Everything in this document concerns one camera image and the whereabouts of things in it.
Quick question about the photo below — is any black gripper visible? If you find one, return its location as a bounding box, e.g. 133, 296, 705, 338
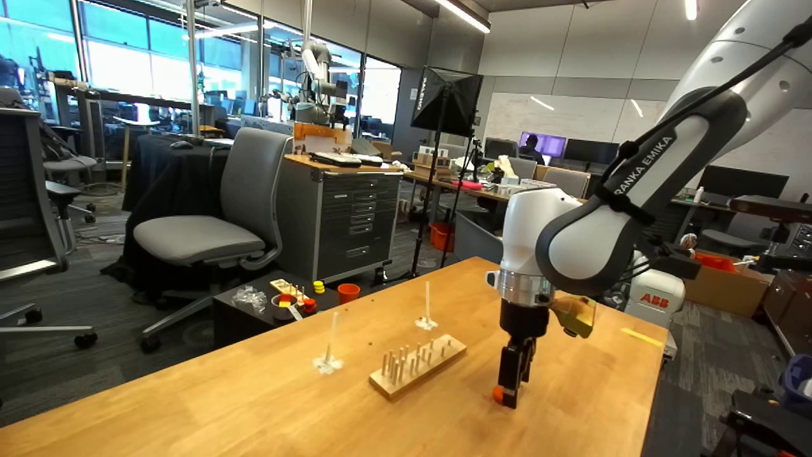
494, 296, 553, 410

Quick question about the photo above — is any white ABB robot base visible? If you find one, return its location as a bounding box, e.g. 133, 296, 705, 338
625, 250, 690, 330

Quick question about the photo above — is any wooden peg board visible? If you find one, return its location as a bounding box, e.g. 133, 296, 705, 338
367, 330, 469, 404

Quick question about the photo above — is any yellow tape strip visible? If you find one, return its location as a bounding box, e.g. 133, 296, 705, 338
618, 325, 671, 350

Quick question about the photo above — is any red bucket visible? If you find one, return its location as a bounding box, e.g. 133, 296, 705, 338
428, 217, 459, 257

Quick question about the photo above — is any orange cup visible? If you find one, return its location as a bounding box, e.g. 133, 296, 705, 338
336, 279, 367, 303

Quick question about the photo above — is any cluttered wooden desk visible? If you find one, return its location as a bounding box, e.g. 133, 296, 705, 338
405, 155, 565, 207

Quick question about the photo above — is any lit purple monitor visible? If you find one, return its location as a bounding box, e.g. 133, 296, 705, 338
515, 128, 572, 165

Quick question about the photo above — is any brown cardboard box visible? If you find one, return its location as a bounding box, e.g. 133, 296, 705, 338
683, 263, 775, 320

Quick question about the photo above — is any grey drawer cabinet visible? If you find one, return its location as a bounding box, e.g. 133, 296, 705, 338
278, 152, 406, 287

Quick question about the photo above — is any white tray with red parts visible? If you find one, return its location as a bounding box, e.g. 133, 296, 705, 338
268, 273, 324, 325

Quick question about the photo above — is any keyboard on cabinet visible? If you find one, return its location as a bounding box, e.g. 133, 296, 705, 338
311, 147, 388, 170

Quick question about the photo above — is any black softbox light on stand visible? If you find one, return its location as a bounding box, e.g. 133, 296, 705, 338
410, 66, 487, 281

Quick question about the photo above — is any low black side table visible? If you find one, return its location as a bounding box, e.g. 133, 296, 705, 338
212, 272, 376, 350

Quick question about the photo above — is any clear plastic bag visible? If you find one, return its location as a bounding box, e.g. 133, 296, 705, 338
228, 281, 271, 311

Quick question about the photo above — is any blue bin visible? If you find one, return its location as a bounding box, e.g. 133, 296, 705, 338
780, 352, 812, 410

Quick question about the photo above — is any black computer monitor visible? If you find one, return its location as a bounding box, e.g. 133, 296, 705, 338
699, 163, 792, 202

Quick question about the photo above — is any orange box on cabinet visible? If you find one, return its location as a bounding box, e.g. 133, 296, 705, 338
293, 118, 356, 155

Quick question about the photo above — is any grey office chair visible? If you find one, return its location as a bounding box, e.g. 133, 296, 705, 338
129, 123, 294, 357

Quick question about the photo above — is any ceiling light strip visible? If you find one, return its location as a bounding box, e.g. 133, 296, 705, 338
435, 0, 496, 37

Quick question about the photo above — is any black office chair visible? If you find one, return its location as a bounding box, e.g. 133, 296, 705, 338
0, 103, 101, 352

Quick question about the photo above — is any yellowish wrist camera box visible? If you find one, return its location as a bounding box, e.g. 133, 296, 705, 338
552, 291, 600, 343

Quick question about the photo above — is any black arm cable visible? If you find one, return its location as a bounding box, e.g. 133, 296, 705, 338
586, 12, 812, 230

